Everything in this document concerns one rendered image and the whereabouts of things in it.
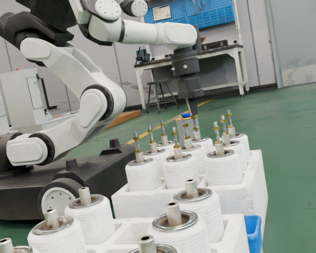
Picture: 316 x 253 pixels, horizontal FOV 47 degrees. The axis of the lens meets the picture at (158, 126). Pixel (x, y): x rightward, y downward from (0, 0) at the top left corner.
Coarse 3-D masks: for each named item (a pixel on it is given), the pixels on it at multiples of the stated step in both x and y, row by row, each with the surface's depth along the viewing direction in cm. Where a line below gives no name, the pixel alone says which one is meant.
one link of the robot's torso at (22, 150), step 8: (24, 136) 161; (8, 144) 156; (16, 144) 153; (24, 144) 151; (32, 144) 150; (40, 144) 150; (8, 152) 155; (16, 152) 154; (24, 152) 152; (32, 152) 151; (40, 152) 149; (16, 160) 155; (24, 160) 153; (32, 160) 152; (40, 160) 151
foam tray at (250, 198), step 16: (256, 160) 113; (256, 176) 104; (128, 192) 104; (144, 192) 101; (160, 192) 99; (176, 192) 97; (224, 192) 92; (240, 192) 91; (256, 192) 99; (128, 208) 102; (144, 208) 101; (160, 208) 99; (224, 208) 93; (240, 208) 92; (256, 208) 95
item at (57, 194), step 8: (48, 184) 127; (56, 184) 125; (64, 184) 124; (72, 184) 125; (80, 184) 127; (40, 192) 129; (48, 192) 127; (56, 192) 128; (64, 192) 126; (72, 192) 124; (40, 200) 129; (48, 200) 130; (56, 200) 128; (64, 200) 127; (40, 208) 130; (48, 208) 130; (56, 208) 129; (64, 208) 128
